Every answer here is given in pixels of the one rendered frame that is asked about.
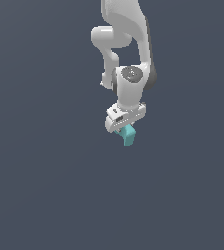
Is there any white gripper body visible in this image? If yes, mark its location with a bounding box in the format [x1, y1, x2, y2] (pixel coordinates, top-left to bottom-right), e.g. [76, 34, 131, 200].
[104, 102, 148, 134]

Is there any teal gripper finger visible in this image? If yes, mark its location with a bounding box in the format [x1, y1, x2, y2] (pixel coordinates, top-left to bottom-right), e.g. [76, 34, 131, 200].
[114, 123, 137, 147]

